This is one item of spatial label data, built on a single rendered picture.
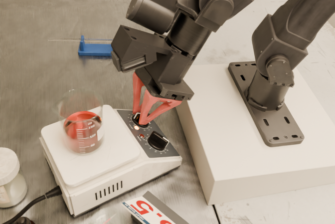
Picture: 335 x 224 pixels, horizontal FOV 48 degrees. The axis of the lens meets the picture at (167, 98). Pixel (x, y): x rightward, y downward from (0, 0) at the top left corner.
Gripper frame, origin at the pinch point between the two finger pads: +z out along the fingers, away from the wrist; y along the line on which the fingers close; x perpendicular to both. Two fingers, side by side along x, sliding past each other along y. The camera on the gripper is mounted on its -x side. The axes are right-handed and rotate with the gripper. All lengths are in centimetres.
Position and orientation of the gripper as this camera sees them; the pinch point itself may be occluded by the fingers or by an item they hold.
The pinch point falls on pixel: (141, 115)
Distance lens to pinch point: 64.7
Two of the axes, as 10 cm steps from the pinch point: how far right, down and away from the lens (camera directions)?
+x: 7.5, 1.1, 6.5
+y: 4.6, 6.2, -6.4
